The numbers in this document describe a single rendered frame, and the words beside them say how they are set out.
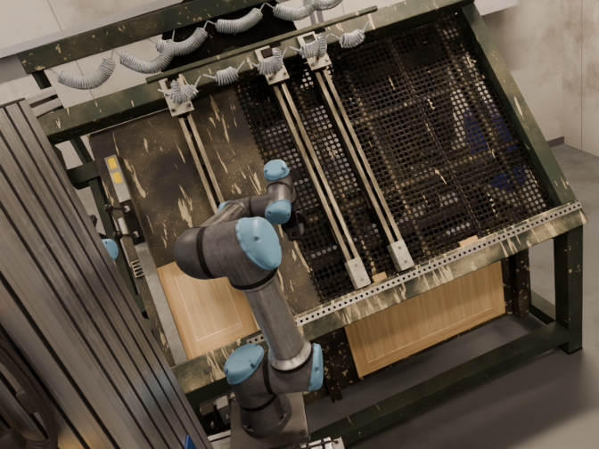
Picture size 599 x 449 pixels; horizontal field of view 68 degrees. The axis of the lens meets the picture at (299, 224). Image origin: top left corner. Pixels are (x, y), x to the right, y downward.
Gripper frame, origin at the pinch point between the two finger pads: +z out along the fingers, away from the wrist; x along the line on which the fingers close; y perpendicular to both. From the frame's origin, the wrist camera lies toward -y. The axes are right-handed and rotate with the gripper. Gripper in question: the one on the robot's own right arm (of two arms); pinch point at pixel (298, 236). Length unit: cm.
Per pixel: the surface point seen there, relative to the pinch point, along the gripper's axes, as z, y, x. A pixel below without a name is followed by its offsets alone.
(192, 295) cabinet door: 29, 7, 51
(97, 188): 4, 61, 82
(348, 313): 46.1, -12.8, -10.6
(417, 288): 49, -9, -43
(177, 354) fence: 36, -14, 62
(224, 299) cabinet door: 33, 3, 39
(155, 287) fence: 22, 12, 64
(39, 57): -29, 126, 97
